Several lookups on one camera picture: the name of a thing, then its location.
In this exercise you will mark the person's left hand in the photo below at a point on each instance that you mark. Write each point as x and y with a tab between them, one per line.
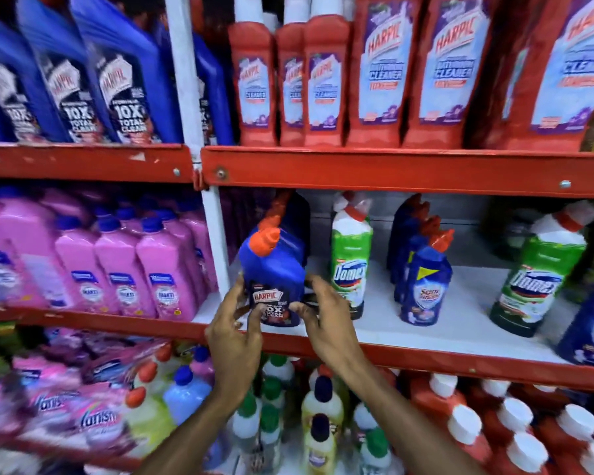
235	346

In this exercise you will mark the person's right hand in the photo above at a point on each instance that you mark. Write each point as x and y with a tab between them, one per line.
334	336

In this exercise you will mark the person's left thumb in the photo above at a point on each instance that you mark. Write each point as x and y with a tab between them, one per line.
256	319

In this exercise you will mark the person's right thumb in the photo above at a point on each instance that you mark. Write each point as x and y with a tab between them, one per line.
303	315

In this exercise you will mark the blue toilet cleaner bottle orange cap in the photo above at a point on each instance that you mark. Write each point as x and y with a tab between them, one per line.
273	272
270	222
297	222

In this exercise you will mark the person's right forearm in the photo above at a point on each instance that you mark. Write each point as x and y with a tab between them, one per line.
401	425

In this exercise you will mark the person's left forearm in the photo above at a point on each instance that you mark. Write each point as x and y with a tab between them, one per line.
198	435

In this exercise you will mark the pink bottle blue cap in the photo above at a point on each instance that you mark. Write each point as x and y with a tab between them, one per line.
203	363

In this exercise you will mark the green toilet cleaner bottle white top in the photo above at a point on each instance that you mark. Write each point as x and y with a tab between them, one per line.
537	276
351	257
344	198

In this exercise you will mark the yellow bottle dark blue cap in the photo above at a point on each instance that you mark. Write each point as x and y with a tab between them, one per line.
319	447
322	400

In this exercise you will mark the group of white bottles green caps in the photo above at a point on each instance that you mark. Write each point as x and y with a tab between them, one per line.
272	405

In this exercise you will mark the light blue bottle blue cap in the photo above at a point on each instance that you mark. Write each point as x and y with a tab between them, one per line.
184	393

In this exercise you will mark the dark blue bottle orange cap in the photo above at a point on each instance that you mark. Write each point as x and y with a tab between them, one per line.
591	326
425	286
401	232
400	212
410	252

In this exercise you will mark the red metal shelf beam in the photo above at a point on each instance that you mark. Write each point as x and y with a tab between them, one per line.
79	162
406	170
425	358

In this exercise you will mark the yellow-green bottle orange cap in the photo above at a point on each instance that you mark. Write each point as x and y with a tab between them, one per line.
146	415

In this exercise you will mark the row of pink bottles blue caps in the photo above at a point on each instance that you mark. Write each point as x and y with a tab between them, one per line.
119	267

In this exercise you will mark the white shelf board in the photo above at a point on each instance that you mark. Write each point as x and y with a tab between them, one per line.
470	311

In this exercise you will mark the pile of pink detergent pouches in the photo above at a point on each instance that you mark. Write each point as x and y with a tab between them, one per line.
74	400

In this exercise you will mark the dark green bottle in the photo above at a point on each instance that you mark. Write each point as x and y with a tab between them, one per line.
512	230

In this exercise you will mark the group of red bottles white caps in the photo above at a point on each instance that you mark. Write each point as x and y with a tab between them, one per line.
505	425

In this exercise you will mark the small red cleaner bottle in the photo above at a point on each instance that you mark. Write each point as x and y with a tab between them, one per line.
292	84
253	84
325	84

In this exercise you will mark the large blue cleaner bottle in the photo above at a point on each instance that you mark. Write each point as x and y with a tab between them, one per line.
128	79
213	88
2	88
62	79

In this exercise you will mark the large red cleaner bottle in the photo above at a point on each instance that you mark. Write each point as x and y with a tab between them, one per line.
559	74
448	69
502	74
386	69

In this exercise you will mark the white shelf upright post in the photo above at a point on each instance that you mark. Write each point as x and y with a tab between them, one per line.
188	93

